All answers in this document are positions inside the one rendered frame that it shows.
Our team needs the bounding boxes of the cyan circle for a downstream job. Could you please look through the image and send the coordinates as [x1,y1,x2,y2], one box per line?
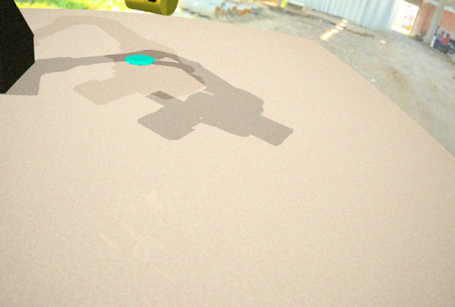
[125,55,155,65]

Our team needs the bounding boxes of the yellow cylinder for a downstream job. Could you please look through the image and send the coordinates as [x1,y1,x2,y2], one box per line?
[124,0,178,16]

